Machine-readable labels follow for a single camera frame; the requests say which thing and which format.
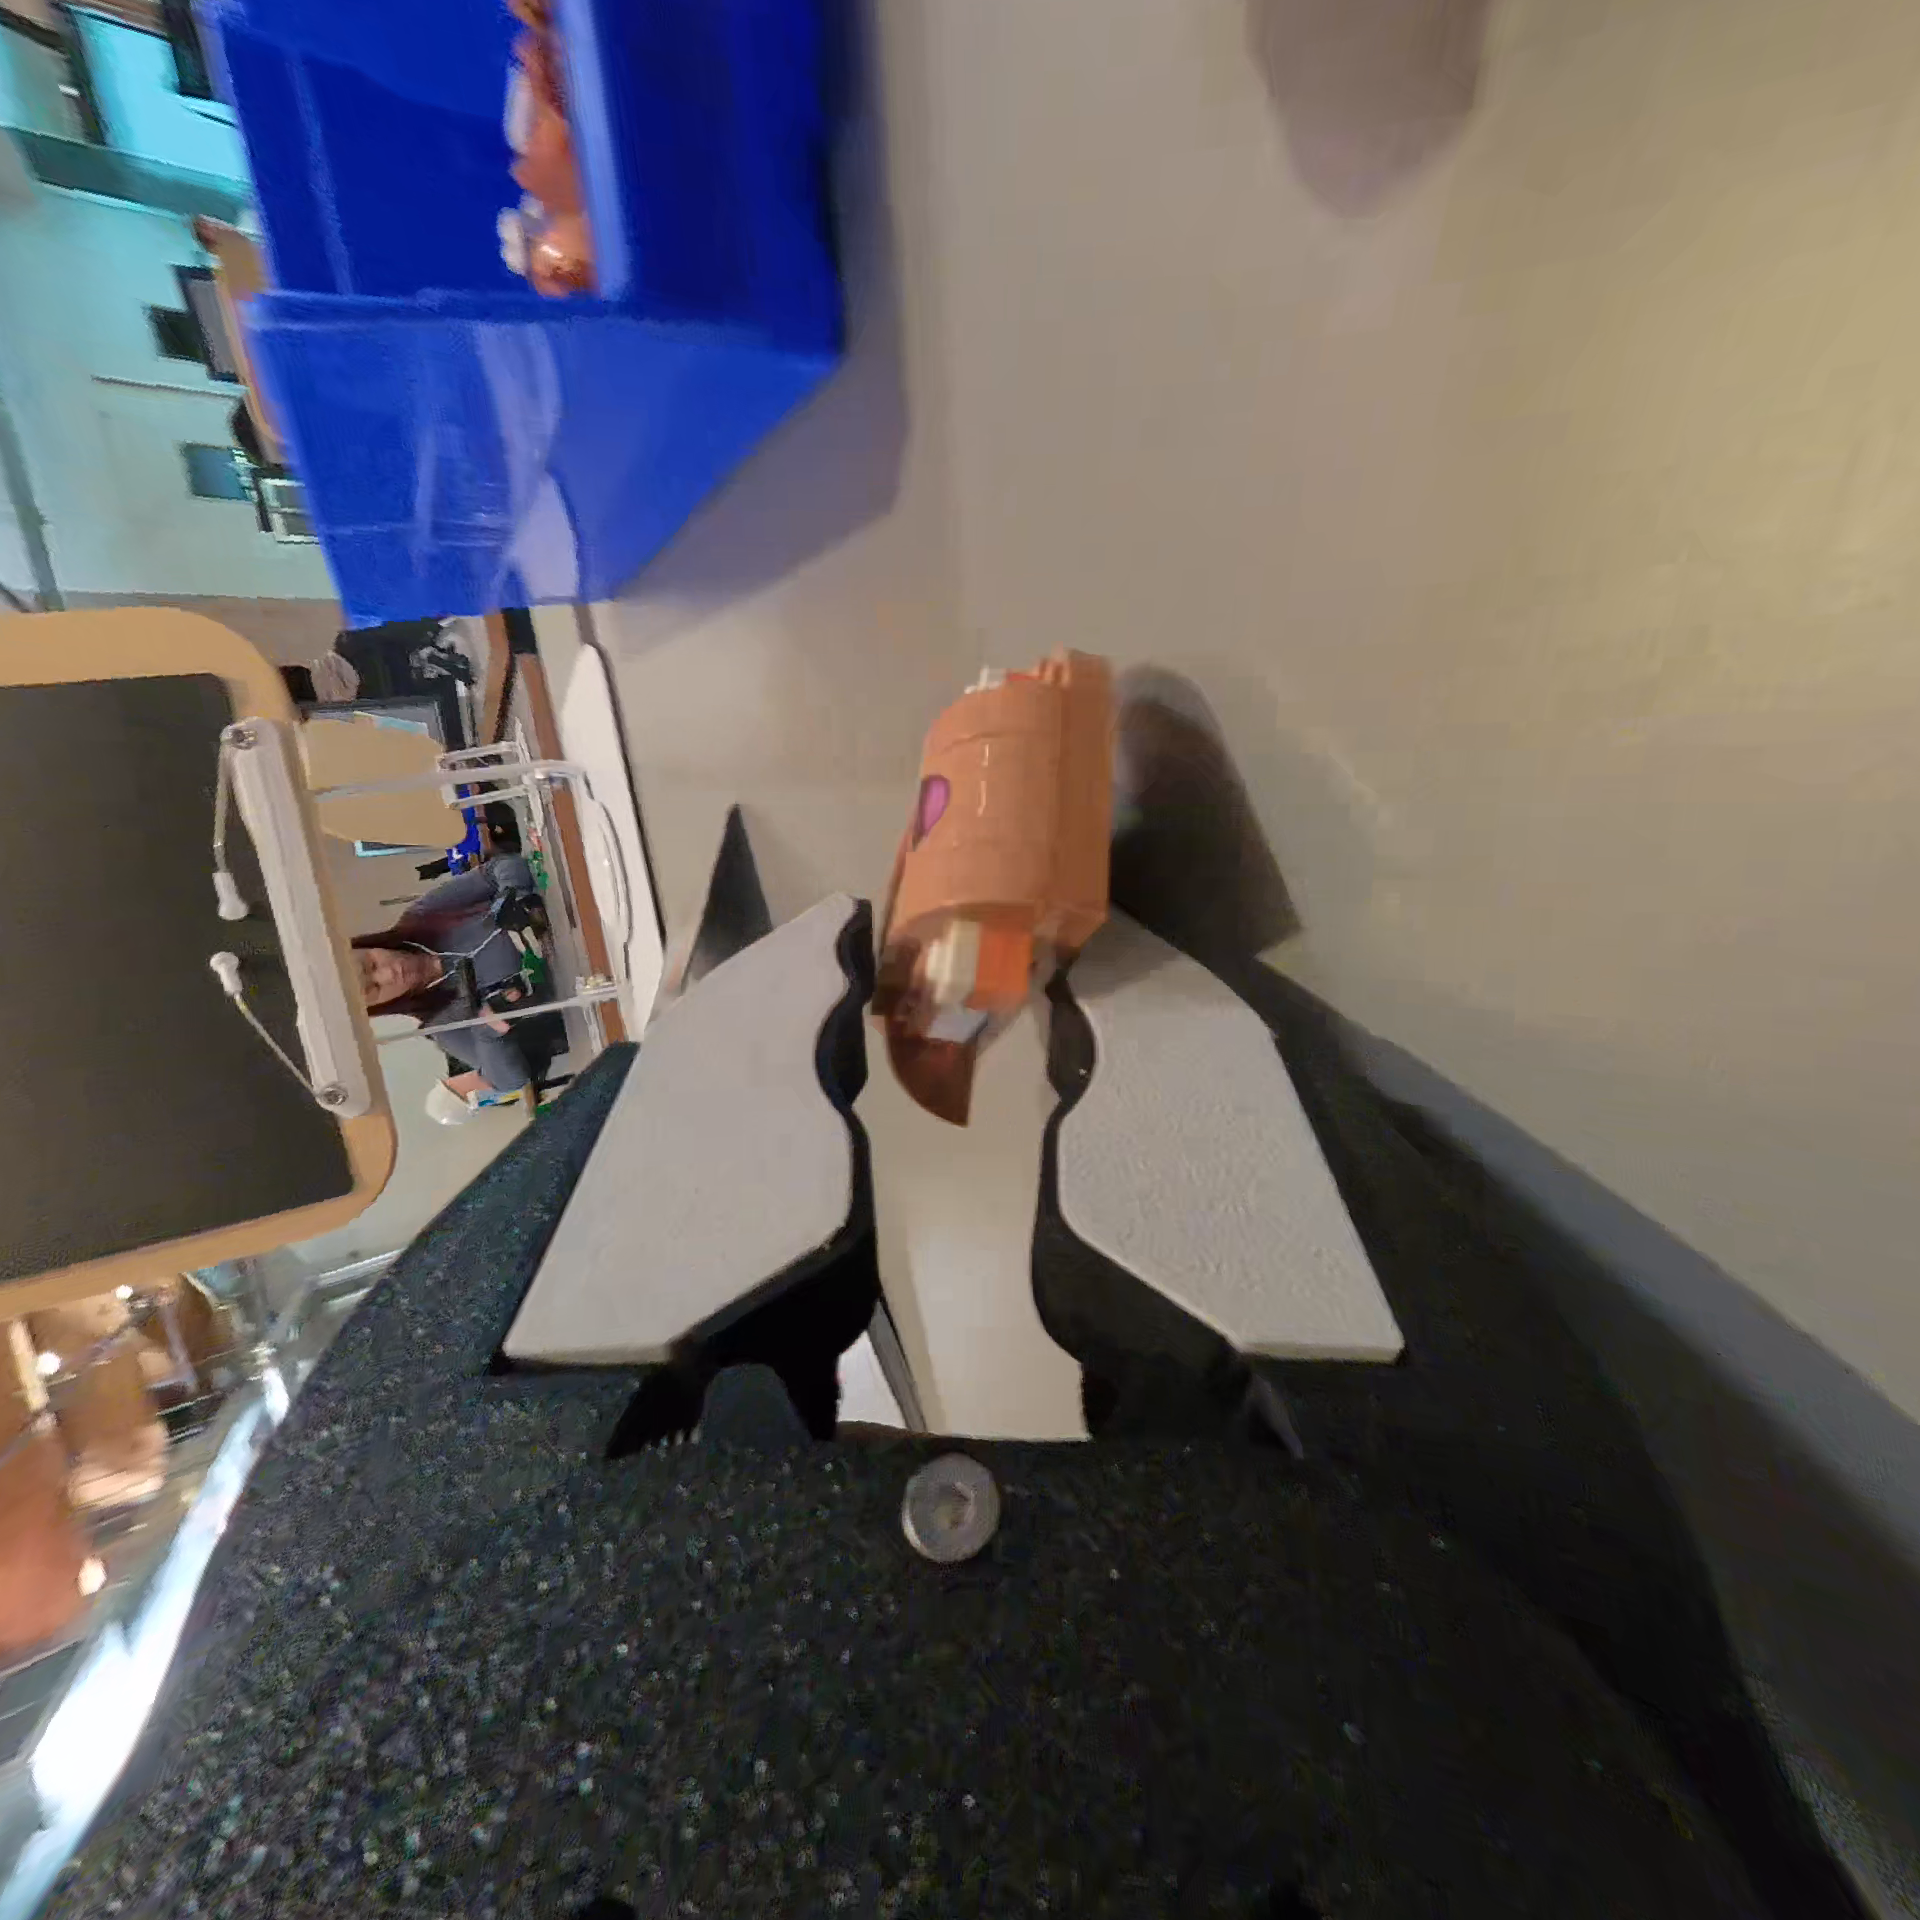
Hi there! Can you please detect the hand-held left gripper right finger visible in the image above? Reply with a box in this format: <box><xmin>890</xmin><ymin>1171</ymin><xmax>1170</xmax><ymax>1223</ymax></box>
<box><xmin>1035</xmin><ymin>911</ymin><xmax>1407</xmax><ymax>1367</ymax></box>

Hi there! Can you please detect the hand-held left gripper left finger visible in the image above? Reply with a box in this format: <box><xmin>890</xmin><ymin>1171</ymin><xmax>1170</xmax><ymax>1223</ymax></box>
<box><xmin>497</xmin><ymin>893</ymin><xmax>880</xmax><ymax>1368</ymax></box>

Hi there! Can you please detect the brown lego model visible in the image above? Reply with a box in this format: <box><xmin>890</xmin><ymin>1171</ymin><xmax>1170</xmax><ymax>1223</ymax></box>
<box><xmin>873</xmin><ymin>646</ymin><xmax>1119</xmax><ymax>1128</ymax></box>

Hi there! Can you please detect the blue plastic bin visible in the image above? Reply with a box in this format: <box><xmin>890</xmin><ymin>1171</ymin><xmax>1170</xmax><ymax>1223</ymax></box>
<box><xmin>193</xmin><ymin>0</ymin><xmax>847</xmax><ymax>632</ymax></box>

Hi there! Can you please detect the pile of brown lego pieces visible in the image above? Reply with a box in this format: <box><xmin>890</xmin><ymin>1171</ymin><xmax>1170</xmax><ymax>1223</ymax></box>
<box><xmin>497</xmin><ymin>0</ymin><xmax>605</xmax><ymax>300</ymax></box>

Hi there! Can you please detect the clear acrylic stand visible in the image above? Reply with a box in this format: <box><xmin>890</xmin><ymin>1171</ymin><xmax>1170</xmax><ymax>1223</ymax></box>
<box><xmin>438</xmin><ymin>743</ymin><xmax>632</xmax><ymax>1023</ymax></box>

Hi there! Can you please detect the white rounded board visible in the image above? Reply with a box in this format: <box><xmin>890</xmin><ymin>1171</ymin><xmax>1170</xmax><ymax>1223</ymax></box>
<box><xmin>551</xmin><ymin>645</ymin><xmax>669</xmax><ymax>1044</ymax></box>

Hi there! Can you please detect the brown-edged desk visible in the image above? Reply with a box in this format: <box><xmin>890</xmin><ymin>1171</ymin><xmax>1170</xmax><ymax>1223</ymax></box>
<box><xmin>478</xmin><ymin>612</ymin><xmax>632</xmax><ymax>1051</ymax></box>

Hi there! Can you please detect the wood-framed black board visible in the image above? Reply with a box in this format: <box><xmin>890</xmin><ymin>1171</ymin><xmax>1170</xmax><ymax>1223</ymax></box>
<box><xmin>0</xmin><ymin>607</ymin><xmax>399</xmax><ymax>1322</ymax></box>

